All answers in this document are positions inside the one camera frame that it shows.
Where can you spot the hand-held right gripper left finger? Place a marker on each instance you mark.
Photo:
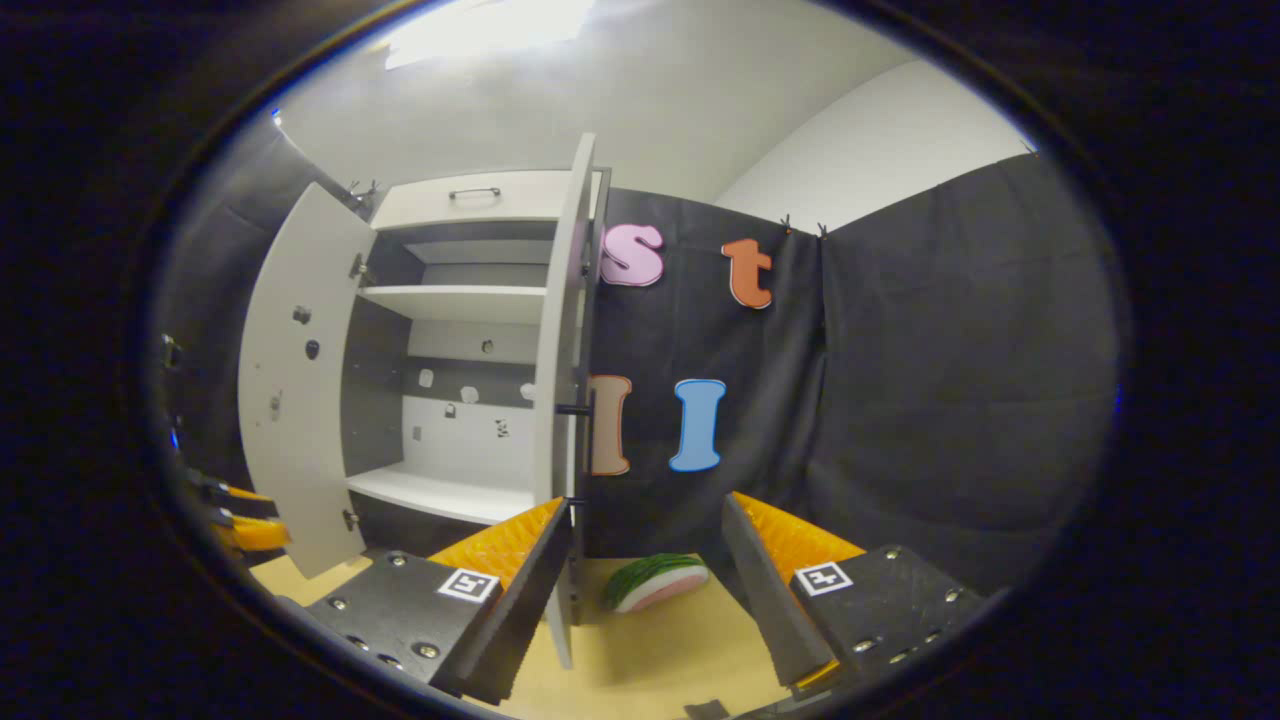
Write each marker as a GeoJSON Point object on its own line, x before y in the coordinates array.
{"type": "Point", "coordinates": [520, 600]}

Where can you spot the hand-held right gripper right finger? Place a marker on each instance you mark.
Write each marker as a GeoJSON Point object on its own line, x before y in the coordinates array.
{"type": "Point", "coordinates": [765, 590]}

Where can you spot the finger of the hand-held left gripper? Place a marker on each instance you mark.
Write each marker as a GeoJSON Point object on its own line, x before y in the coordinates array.
{"type": "Point", "coordinates": [235, 492]}
{"type": "Point", "coordinates": [258, 535]}

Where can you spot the white cabinet door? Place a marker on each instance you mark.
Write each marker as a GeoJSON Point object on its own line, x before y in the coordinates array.
{"type": "Point", "coordinates": [560, 330]}
{"type": "Point", "coordinates": [300, 400]}

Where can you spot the white cabinet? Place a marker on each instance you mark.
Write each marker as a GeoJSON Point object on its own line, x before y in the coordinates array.
{"type": "Point", "coordinates": [450, 400]}

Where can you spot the white cabinet shelf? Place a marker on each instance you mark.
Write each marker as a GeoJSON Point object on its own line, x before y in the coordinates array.
{"type": "Point", "coordinates": [450, 495]}
{"type": "Point", "coordinates": [460, 303]}

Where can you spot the white cabinet drawer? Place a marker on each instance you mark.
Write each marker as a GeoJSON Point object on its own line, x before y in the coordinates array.
{"type": "Point", "coordinates": [500, 205]}

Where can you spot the toy watermelon slice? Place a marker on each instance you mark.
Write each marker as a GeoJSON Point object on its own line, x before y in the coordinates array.
{"type": "Point", "coordinates": [655, 583]}

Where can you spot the black backdrop cloth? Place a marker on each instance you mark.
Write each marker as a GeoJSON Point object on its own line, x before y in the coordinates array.
{"type": "Point", "coordinates": [950, 380]}

